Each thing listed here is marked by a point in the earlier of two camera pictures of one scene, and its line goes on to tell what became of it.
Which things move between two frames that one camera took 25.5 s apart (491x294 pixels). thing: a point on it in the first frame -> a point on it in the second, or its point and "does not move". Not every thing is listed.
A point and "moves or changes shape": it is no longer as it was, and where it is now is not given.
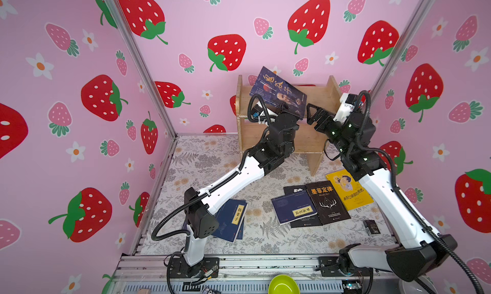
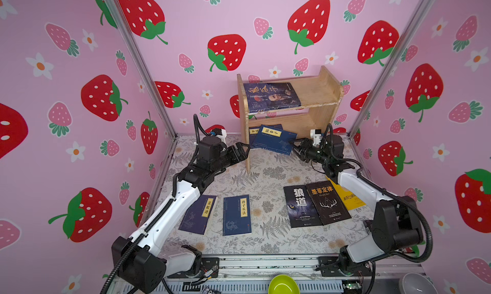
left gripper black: [286, 117] -> [230, 153]
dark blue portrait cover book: [277, 91] moves or changes shape
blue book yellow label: [229, 216] moves or changes shape
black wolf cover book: [313, 220] does not move
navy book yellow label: [293, 207] moves or changes shape
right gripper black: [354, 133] -> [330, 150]
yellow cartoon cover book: [349, 189] does not move
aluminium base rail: [236, 274] does not move
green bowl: [283, 284] does not move
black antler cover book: [327, 202] does not move
